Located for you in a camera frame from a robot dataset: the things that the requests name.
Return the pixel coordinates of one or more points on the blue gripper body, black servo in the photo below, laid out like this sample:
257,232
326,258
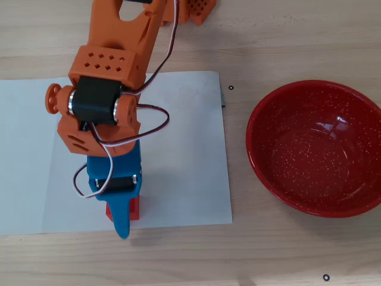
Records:
114,185

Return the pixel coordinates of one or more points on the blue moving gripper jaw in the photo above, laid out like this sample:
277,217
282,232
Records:
121,214

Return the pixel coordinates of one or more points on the red cube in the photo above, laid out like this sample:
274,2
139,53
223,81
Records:
134,208

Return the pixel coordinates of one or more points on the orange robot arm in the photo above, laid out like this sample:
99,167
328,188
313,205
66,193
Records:
104,29

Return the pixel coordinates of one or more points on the red speckled bowl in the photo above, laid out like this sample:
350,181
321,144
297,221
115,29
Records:
312,167

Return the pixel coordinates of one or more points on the white paper sheet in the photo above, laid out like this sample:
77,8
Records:
23,155
184,149

